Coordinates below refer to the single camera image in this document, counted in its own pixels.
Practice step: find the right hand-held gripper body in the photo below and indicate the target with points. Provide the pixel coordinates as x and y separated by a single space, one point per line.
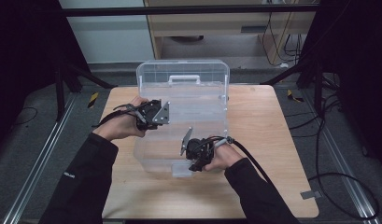
199 149

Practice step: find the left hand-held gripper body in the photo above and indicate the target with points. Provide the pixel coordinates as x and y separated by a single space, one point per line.
162 115

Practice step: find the clear plastic storage box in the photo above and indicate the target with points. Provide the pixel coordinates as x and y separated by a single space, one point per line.
182 93

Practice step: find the person's right hand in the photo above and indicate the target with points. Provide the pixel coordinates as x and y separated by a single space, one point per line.
226 157

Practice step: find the person's left hand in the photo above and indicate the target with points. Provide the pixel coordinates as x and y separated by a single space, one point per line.
121 126

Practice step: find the yellow black striped tape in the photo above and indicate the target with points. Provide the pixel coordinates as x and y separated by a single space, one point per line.
93 100
294 97

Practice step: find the white cabinet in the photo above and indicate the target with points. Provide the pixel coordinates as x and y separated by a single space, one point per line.
110 40

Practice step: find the light wooden desk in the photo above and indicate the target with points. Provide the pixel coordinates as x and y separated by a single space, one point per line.
210 23

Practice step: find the black metal stand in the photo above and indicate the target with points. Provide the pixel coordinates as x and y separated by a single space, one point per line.
59 93
318 90

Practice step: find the grey tape piece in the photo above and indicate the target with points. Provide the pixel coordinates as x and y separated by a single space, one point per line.
310 194

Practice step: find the black curtain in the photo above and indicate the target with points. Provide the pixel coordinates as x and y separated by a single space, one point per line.
23 46
360 62

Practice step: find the black horizontal frame bar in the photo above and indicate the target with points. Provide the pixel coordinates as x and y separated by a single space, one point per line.
179 10

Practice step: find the aluminium floor rail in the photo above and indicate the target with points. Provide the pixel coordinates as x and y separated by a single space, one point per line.
344 174
39 161

